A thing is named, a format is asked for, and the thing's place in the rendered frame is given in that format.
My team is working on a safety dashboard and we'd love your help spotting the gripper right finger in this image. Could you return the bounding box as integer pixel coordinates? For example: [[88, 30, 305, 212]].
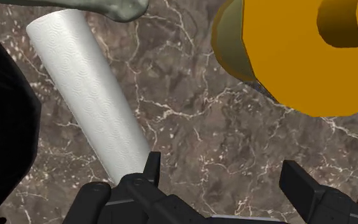
[[279, 159, 358, 224]]

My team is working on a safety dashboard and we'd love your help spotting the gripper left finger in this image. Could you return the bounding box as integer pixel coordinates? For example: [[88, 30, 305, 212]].
[[62, 151, 212, 224]]

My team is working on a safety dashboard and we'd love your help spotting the white paper towel roll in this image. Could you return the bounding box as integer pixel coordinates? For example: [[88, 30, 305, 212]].
[[25, 8, 152, 187]]

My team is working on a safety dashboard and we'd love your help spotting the yellow rounded container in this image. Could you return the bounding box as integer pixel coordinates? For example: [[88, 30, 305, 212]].
[[210, 0, 358, 118]]

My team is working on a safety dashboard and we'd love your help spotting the black angular object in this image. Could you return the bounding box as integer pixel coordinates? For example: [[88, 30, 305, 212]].
[[0, 25, 43, 223]]

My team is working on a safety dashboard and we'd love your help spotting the grey-green rounded object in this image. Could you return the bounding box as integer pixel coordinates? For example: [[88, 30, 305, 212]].
[[0, 0, 150, 24]]

